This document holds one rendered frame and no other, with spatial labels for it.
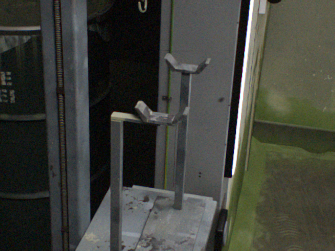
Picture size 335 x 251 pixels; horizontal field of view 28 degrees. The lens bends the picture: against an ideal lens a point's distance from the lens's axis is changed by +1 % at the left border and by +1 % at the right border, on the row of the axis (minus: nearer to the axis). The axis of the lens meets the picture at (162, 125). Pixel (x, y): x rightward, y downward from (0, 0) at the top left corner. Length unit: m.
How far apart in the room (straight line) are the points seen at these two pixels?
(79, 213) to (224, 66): 0.54
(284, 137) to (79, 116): 2.04
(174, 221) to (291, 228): 1.36
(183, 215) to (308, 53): 1.91
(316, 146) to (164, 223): 1.88
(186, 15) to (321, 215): 1.37
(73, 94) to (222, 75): 0.55
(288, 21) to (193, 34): 1.62
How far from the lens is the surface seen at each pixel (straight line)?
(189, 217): 1.29
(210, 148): 1.65
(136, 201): 1.34
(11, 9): 2.20
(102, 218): 1.29
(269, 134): 3.07
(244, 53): 1.55
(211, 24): 1.52
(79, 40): 1.07
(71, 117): 1.11
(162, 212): 1.30
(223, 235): 1.69
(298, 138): 3.07
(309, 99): 3.07
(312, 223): 2.64
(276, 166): 2.96
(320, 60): 3.10
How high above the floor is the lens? 1.55
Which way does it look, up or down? 28 degrees down
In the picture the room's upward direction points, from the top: 2 degrees clockwise
